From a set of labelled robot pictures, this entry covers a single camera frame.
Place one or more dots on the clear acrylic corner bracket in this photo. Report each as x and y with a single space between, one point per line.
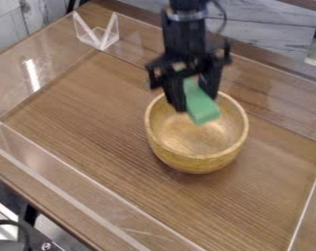
98 37

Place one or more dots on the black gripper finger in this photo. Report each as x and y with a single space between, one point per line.
211 70
175 91

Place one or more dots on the green rectangular block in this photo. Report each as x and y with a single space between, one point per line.
201 106

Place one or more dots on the clear acrylic tray wall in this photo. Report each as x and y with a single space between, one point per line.
75 154

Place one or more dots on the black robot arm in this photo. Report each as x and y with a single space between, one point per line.
188 5

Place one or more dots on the black metal base bracket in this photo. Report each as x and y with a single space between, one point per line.
42 243

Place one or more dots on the brown wooden bowl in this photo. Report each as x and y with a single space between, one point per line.
197 149

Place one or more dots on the black table leg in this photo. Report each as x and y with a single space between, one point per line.
29 216

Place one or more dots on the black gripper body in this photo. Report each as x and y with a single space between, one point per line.
187 45

